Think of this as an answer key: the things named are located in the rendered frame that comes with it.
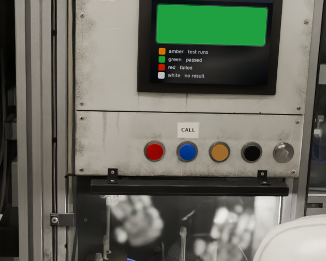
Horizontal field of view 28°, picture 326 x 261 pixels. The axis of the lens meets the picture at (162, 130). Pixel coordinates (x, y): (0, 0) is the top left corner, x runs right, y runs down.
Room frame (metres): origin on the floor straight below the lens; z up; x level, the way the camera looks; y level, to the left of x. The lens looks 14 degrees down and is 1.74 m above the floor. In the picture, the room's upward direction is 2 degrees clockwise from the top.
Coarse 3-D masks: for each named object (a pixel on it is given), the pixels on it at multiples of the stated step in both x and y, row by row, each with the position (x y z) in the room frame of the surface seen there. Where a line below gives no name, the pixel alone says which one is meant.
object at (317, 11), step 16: (320, 0) 1.18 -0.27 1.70; (320, 16) 1.18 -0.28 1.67; (320, 32) 1.18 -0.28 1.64; (304, 128) 1.18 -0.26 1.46; (304, 144) 1.18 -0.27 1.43; (304, 160) 1.18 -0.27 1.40; (304, 176) 1.18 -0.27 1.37; (304, 192) 1.18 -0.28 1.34; (288, 208) 1.18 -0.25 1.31; (304, 208) 1.19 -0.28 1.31
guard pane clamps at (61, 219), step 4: (52, 216) 1.14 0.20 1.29; (56, 216) 1.14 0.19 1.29; (60, 216) 1.14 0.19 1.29; (64, 216) 1.14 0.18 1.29; (68, 216) 1.14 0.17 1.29; (72, 216) 1.14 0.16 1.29; (52, 220) 1.14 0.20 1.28; (56, 220) 1.14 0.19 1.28; (60, 220) 1.14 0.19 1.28; (64, 220) 1.14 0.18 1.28; (68, 220) 1.14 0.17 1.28; (72, 220) 1.14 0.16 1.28; (52, 224) 1.14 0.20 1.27; (56, 224) 1.14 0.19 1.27; (60, 224) 1.14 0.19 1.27; (64, 224) 1.14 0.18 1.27; (68, 224) 1.14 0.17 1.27; (72, 224) 1.14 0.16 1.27
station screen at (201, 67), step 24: (168, 0) 1.13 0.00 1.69; (192, 0) 1.13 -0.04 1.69; (216, 0) 1.13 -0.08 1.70; (240, 0) 1.14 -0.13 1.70; (264, 0) 1.14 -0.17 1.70; (168, 48) 1.13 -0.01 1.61; (192, 48) 1.13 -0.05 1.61; (216, 48) 1.13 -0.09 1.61; (240, 48) 1.14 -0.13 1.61; (264, 48) 1.14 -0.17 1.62; (168, 72) 1.13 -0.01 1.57; (192, 72) 1.13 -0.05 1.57; (216, 72) 1.14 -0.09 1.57; (240, 72) 1.14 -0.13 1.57; (264, 72) 1.14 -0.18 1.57
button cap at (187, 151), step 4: (184, 144) 1.15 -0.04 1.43; (188, 144) 1.15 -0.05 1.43; (180, 148) 1.15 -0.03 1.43; (184, 148) 1.14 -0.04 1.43; (188, 148) 1.14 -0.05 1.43; (192, 148) 1.14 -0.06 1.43; (180, 152) 1.14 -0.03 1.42; (184, 152) 1.14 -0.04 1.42; (188, 152) 1.14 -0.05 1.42; (192, 152) 1.14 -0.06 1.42; (180, 156) 1.14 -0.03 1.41; (184, 156) 1.14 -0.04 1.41; (188, 156) 1.14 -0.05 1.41; (192, 156) 1.14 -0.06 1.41; (188, 160) 1.15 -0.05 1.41
